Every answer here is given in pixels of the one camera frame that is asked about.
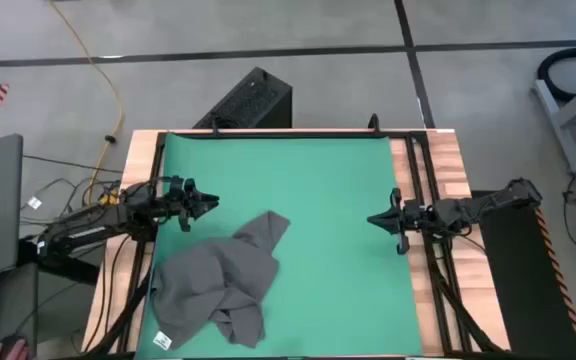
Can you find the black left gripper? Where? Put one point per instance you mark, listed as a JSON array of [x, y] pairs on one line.
[[180, 202]]

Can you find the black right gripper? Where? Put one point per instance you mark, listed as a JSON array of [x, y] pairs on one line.
[[415, 216]]

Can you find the grey towel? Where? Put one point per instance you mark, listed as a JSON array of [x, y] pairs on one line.
[[218, 275]]

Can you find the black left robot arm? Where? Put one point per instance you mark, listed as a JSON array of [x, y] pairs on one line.
[[88, 226]]

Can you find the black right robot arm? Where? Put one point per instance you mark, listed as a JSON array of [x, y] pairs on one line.
[[493, 202]]

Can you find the black clamp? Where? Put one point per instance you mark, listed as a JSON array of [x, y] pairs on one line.
[[215, 127], [374, 124]]

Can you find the green table mat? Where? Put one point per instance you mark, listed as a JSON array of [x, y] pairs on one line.
[[318, 250]]

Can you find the black computer tower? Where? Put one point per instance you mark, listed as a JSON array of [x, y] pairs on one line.
[[253, 100]]

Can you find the black desk crossbar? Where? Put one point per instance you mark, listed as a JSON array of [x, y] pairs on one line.
[[68, 270]]

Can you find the grey metal stand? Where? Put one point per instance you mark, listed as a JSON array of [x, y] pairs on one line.
[[560, 127]]

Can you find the grey desk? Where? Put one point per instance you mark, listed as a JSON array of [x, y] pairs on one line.
[[18, 300]]

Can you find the person's hand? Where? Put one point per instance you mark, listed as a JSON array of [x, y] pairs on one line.
[[10, 353]]

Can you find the black aluminium table frame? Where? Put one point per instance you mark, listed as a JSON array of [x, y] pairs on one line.
[[398, 134]]

